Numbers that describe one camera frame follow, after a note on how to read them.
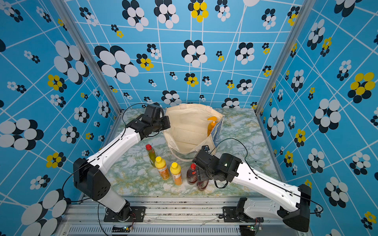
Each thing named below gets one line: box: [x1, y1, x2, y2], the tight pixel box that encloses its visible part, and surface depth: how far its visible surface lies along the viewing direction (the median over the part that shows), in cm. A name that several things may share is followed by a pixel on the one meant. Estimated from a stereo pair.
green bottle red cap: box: [145, 144, 157, 168], surface depth 81 cm
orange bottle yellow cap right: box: [169, 161, 183, 186], surface depth 70 cm
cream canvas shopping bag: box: [162, 103, 225, 162], surface depth 88 cm
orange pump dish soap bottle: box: [207, 116, 218, 137], surface depth 85 cm
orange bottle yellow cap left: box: [154, 155, 170, 181], surface depth 72 cm
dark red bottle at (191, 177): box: [186, 162, 198, 185], surface depth 76 cm
